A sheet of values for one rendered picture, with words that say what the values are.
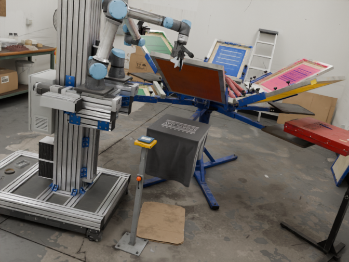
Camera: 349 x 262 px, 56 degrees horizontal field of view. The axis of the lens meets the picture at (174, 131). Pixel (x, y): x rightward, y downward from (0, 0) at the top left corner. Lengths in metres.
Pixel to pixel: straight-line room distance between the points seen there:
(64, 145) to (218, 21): 4.94
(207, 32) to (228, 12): 0.56
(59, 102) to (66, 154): 0.65
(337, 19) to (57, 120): 5.56
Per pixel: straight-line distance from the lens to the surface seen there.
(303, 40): 7.05
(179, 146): 2.68
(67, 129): 2.90
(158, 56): 2.62
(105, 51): 2.32
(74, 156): 2.97
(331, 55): 7.11
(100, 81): 2.49
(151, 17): 2.48
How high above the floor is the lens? 1.91
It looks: 20 degrees down
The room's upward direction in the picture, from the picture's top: 9 degrees clockwise
